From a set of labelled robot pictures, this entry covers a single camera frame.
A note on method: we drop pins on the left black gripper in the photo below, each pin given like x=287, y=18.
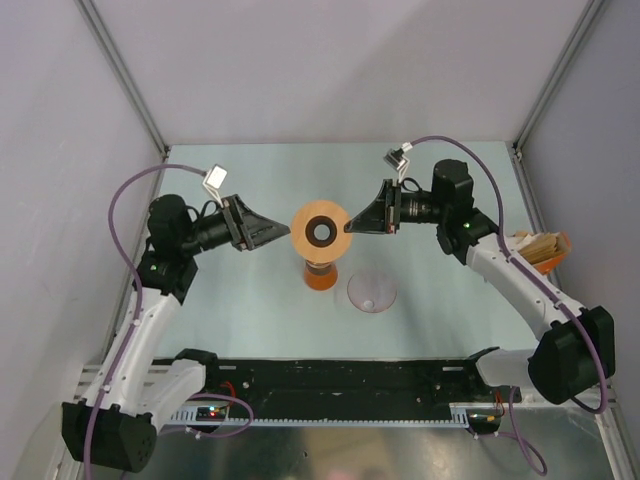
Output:
x=258, y=229

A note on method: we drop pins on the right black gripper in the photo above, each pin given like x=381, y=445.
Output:
x=383, y=216

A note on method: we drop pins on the orange glass carafe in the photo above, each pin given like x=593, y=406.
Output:
x=320, y=276

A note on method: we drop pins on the clear glass dripper cone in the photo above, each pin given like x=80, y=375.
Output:
x=371, y=291

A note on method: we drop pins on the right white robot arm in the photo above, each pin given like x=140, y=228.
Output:
x=576, y=344

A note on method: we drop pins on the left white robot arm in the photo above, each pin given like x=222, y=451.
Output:
x=116, y=422

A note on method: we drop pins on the orange filter holder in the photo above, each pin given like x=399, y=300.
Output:
x=554, y=257

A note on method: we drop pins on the stack of paper filters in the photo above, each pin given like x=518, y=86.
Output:
x=531, y=246

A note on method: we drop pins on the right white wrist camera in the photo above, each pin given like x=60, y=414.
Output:
x=396, y=158

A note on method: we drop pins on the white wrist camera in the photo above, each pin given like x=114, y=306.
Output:
x=213, y=181
x=396, y=158

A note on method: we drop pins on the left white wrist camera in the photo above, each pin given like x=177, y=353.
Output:
x=213, y=181

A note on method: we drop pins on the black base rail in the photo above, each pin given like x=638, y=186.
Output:
x=345, y=389

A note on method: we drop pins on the white slotted cable duct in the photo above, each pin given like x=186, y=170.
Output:
x=200, y=416

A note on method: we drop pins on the left aluminium frame post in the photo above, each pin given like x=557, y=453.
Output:
x=116, y=62

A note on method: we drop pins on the aluminium frame post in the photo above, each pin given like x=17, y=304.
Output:
x=116, y=62
x=576, y=41

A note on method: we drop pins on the right aluminium frame post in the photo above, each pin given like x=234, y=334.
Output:
x=576, y=41

